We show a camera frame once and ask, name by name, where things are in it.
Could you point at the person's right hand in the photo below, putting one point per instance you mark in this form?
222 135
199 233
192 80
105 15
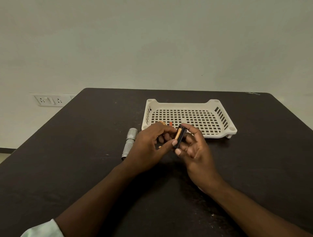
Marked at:
198 161

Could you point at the person's left hand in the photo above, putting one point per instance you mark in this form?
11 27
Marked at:
143 151

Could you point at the person's left thumb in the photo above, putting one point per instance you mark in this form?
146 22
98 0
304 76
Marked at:
166 150

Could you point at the person's right thumb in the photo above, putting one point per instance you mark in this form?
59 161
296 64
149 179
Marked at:
184 156

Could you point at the black battery holder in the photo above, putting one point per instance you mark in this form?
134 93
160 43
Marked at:
182 138

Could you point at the person's left forearm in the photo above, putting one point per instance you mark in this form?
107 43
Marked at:
97 202

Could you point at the person's right forearm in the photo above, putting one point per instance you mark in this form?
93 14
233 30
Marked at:
251 212

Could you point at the silver metal flashlight body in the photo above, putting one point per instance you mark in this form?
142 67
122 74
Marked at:
129 142

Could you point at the white perforated plastic tray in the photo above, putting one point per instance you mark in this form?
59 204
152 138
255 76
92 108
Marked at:
190 117

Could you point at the white shirt sleeve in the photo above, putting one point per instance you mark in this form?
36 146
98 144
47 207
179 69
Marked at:
44 229

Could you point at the white wall socket panel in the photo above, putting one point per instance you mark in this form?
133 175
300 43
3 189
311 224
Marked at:
51 100

